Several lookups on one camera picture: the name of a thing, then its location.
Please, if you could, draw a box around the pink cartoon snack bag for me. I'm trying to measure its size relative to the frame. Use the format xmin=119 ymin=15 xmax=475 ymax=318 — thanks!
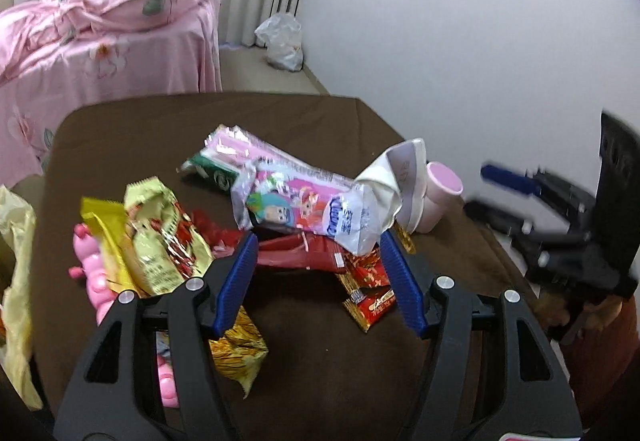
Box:
xmin=202 ymin=126 xmax=386 ymax=256

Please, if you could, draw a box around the green white milk bag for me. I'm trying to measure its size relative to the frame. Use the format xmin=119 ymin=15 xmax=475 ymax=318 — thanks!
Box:
xmin=177 ymin=154 xmax=239 ymax=193

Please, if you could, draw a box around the red sleeve forearm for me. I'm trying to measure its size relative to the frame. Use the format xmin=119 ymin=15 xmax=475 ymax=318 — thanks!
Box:
xmin=561 ymin=298 xmax=639 ymax=417

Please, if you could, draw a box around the white lilac bunny bag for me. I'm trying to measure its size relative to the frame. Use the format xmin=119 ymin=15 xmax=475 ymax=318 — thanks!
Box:
xmin=356 ymin=138 xmax=427 ymax=234

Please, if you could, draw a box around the pink cylindrical cup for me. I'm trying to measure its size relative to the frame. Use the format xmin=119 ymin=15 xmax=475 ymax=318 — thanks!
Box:
xmin=416 ymin=161 xmax=463 ymax=234

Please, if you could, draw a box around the white plastic bag on floor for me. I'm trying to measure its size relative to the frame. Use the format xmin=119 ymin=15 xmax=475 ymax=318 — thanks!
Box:
xmin=254 ymin=13 xmax=304 ymax=72

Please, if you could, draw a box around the yellow gold noodle wrapper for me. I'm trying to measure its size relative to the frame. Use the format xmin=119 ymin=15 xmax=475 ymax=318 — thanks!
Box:
xmin=120 ymin=176 xmax=268 ymax=393

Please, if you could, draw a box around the dark red wrapper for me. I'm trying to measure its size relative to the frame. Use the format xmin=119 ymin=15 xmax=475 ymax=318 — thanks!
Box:
xmin=190 ymin=210 xmax=348 ymax=274

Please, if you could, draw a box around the red gold snack wrapper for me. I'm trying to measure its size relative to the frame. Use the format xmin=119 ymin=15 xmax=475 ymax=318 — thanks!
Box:
xmin=337 ymin=246 xmax=396 ymax=333

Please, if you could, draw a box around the person's right hand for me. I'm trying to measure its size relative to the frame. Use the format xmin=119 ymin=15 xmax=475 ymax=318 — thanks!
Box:
xmin=534 ymin=289 xmax=624 ymax=340

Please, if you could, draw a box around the pink bed with duvet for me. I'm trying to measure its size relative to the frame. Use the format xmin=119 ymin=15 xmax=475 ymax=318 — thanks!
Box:
xmin=1 ymin=0 xmax=221 ymax=187

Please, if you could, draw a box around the pink caterpillar toy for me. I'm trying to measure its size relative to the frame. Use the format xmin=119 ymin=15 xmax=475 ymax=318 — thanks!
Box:
xmin=64 ymin=224 xmax=179 ymax=419

